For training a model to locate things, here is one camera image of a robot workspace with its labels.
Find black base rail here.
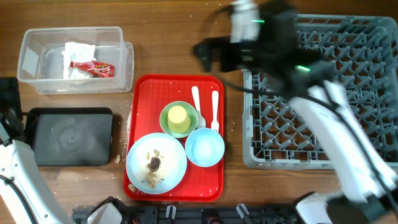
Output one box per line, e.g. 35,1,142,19
72,203,299,224

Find black tray bin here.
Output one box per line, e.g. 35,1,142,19
24,107,113,166

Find light blue plate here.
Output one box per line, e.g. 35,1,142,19
126,133,187,195

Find light blue bowl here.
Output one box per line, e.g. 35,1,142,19
185,128,225,167

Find red plastic tray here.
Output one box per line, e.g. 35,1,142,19
123,74,225,203

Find white plastic spoon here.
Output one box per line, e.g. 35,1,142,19
192,86,206,129

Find yellow cup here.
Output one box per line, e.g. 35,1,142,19
167,106,190,134

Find white plastic fork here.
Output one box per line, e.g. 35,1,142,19
211,91,220,132

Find grey dishwasher rack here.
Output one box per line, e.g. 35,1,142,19
242,14,397,170

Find clear plastic bin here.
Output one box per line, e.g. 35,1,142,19
17,27,134,94

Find red snack wrapper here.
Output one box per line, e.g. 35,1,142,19
70,60,114,78

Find green bowl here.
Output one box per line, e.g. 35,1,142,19
159,101,198,138

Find white napkin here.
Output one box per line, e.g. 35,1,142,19
62,42,95,80

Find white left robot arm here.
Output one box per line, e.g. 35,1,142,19
1,127,73,223

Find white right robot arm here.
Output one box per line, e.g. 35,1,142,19
193,1,397,223

